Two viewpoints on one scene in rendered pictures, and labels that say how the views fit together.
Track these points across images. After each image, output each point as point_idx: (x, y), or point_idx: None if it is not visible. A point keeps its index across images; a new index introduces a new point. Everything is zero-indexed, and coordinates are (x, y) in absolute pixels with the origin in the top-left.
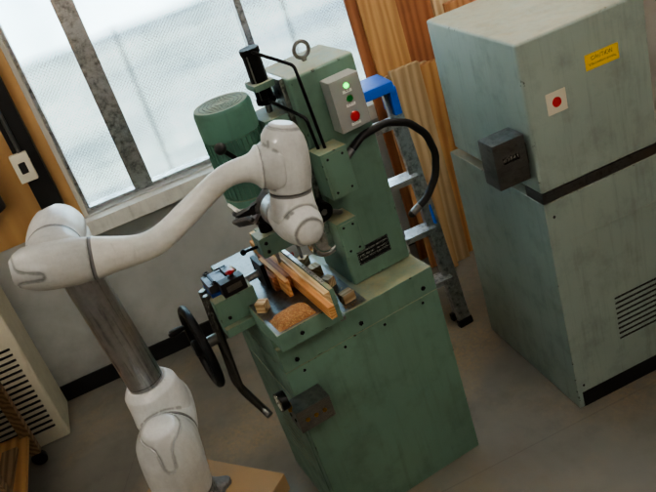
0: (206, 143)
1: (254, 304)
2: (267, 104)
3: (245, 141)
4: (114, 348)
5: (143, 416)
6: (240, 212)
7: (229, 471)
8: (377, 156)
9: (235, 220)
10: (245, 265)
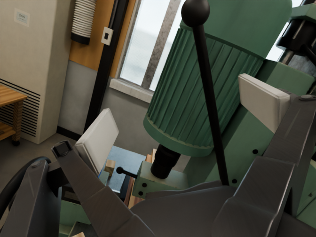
0: (181, 23)
1: (82, 225)
2: (295, 50)
3: (233, 58)
4: None
5: None
6: (73, 163)
7: None
8: None
9: (38, 170)
10: (128, 168)
